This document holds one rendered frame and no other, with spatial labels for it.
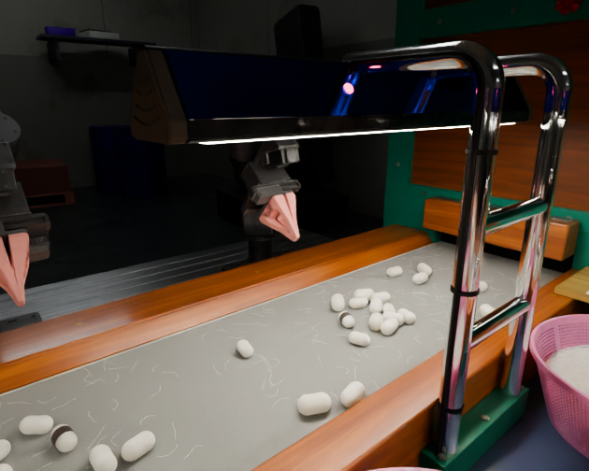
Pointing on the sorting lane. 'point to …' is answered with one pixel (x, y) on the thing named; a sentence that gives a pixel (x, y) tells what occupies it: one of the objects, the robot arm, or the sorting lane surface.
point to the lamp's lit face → (307, 136)
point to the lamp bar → (290, 98)
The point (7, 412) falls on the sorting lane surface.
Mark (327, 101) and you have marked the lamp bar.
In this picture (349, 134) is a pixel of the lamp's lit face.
